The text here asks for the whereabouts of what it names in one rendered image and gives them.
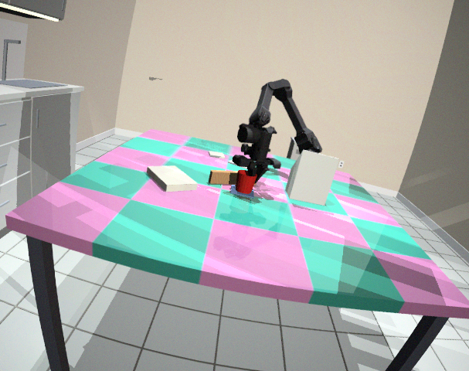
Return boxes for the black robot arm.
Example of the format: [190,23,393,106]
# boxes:
[237,79,322,154]

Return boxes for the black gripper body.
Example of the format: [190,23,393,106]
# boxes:
[232,144,281,169]

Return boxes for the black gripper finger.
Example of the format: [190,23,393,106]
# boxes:
[254,164,270,184]
[247,166,257,176]

